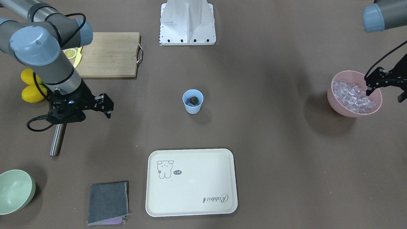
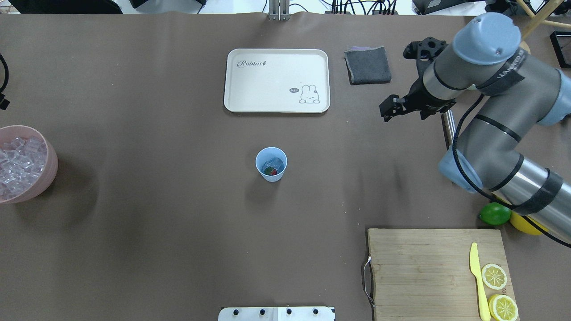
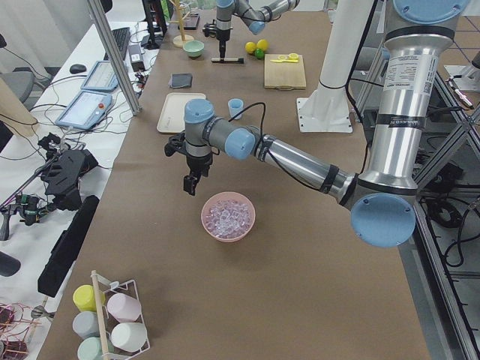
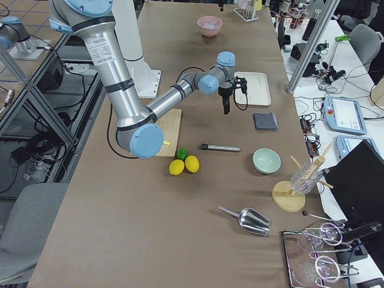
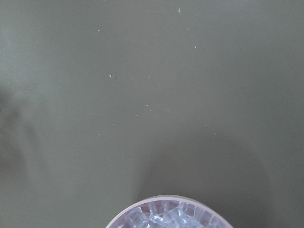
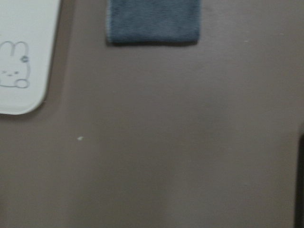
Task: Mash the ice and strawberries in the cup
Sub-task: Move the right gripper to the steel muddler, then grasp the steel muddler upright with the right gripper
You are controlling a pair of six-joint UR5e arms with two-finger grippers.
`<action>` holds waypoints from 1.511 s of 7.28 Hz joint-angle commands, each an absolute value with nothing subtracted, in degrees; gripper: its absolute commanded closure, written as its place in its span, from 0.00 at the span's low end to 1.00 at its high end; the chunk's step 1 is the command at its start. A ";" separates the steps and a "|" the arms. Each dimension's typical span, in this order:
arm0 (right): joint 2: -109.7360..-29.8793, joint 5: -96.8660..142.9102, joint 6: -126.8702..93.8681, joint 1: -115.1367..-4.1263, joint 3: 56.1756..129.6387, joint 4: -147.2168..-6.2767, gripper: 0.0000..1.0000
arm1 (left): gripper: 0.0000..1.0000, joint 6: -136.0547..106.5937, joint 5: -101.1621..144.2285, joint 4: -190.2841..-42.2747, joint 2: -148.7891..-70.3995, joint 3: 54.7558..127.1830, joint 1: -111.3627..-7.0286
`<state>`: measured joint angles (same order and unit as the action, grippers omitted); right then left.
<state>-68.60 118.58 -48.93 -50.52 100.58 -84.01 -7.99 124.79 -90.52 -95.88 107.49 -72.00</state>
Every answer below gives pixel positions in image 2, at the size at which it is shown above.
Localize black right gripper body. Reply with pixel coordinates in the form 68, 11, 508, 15
392, 37, 455, 120

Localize steel muddler black tip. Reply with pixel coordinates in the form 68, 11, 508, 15
441, 110, 455, 150

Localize red strawberry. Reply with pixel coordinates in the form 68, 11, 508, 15
263, 166, 278, 176

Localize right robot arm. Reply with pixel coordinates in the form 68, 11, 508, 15
380, 12, 570, 247

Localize wooden cup stand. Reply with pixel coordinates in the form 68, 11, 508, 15
516, 0, 571, 53

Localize ice cubes in blue cup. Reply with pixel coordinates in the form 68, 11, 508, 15
262, 157, 285, 173

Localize light blue plastic cup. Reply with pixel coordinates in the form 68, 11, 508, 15
255, 147, 288, 182

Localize pile of clear ice cubes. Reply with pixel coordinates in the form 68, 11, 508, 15
0, 136, 47, 200

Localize grey folded cloth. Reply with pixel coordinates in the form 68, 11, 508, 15
344, 45, 392, 85

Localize cream rectangular tray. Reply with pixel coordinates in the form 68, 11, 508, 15
223, 49, 331, 114

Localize green lime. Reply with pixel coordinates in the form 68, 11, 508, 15
478, 202, 512, 226

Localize wooden cutting board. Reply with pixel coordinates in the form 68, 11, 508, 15
366, 228, 509, 321

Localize yellow plastic knife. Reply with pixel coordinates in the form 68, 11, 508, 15
469, 243, 491, 321

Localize lemon slice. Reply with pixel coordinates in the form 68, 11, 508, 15
481, 263, 508, 290
488, 294, 519, 321

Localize pink bowl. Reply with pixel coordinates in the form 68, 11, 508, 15
0, 125, 58, 204

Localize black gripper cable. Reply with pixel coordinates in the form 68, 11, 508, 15
451, 94, 571, 248

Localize aluminium frame post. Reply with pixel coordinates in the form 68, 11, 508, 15
268, 0, 291, 21

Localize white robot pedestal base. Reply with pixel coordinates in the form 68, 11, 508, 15
218, 305, 336, 321

